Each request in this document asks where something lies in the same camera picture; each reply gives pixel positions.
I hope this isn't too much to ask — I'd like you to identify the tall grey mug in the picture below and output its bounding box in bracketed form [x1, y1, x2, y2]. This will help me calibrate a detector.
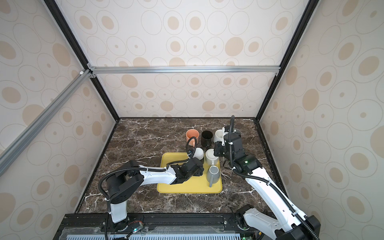
[234, 129, 242, 136]

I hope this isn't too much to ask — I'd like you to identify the black corrugated cable right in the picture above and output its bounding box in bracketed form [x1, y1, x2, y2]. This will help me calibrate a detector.
[227, 115, 320, 240]

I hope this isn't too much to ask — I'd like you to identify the white round mug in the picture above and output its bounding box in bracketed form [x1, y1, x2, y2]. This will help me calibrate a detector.
[213, 129, 224, 143]

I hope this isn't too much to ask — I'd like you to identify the black corner frame post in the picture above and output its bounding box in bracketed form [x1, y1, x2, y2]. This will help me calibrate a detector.
[43, 0, 120, 122]

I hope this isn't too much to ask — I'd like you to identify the short grey mug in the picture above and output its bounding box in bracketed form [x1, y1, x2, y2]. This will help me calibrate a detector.
[207, 166, 221, 188]

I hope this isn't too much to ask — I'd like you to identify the aluminium crossbar back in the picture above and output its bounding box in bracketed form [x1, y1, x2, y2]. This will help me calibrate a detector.
[90, 66, 281, 74]

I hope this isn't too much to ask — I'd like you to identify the black corrugated cable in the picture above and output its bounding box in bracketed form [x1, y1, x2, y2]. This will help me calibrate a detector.
[97, 136, 198, 240]
[227, 115, 320, 240]

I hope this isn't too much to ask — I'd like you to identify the yellow tray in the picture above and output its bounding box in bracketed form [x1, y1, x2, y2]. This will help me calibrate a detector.
[157, 153, 223, 194]

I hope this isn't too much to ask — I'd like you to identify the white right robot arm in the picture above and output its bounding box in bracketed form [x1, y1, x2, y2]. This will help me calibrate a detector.
[214, 130, 321, 240]

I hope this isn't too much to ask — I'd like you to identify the aluminium crossbar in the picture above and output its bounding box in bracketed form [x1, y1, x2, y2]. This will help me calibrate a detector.
[1, 70, 91, 175]
[90, 66, 281, 74]

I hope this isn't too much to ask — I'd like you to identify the black corrugated cable left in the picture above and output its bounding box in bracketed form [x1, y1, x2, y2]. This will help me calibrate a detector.
[97, 136, 198, 240]

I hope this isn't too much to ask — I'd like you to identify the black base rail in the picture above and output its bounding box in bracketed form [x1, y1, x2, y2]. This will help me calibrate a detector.
[54, 213, 267, 240]

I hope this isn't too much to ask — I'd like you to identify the cream mug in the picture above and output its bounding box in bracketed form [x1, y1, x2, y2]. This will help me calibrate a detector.
[205, 149, 219, 166]

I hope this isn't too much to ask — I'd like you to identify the black right corner post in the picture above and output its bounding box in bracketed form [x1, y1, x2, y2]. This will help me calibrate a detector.
[255, 0, 320, 122]

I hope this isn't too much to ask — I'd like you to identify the black mug white base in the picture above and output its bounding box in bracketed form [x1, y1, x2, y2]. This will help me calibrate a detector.
[193, 148, 205, 161]

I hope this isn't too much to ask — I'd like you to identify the aluminium crossbar left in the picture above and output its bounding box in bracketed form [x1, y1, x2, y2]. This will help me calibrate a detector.
[1, 70, 91, 175]

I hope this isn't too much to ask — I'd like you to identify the peach mug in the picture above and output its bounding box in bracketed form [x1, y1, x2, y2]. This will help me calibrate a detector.
[186, 129, 200, 147]

